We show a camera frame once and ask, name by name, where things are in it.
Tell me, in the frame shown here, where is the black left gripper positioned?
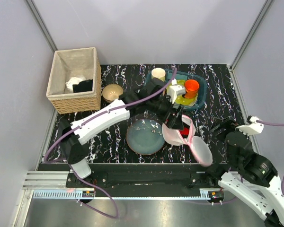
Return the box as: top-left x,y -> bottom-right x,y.
147,93 -> 184,130

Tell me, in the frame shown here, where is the pink bra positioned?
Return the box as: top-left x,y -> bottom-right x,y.
161,115 -> 196,146

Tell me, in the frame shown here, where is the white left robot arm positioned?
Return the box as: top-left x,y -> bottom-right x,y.
60,79 -> 186,187

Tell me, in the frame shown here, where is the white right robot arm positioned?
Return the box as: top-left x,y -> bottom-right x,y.
205,116 -> 284,227

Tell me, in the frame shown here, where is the green polka dot plate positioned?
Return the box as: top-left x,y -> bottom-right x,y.
166,79 -> 199,106

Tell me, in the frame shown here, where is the teal ceramic plate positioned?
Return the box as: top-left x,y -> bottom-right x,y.
126,119 -> 165,156

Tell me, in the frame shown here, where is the orange mug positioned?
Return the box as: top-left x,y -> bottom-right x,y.
183,79 -> 199,99

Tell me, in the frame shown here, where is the teal plastic tray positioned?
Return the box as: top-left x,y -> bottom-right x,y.
144,70 -> 208,112

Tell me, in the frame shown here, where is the pale yellow mug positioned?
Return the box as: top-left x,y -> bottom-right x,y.
151,68 -> 166,81

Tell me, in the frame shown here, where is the beige brown bowl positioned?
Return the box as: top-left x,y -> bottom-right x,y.
102,84 -> 123,103

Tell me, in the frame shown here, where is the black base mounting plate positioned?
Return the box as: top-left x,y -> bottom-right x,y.
66,163 -> 219,188

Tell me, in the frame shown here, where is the black item in basket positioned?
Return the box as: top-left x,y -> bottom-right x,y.
72,79 -> 93,93

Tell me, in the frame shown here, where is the wicker basket with liner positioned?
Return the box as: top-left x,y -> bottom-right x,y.
46,47 -> 101,114

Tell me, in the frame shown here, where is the white cloth in basket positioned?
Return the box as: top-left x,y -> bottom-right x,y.
65,75 -> 86,93

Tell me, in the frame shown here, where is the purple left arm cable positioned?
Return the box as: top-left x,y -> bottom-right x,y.
43,67 -> 178,218

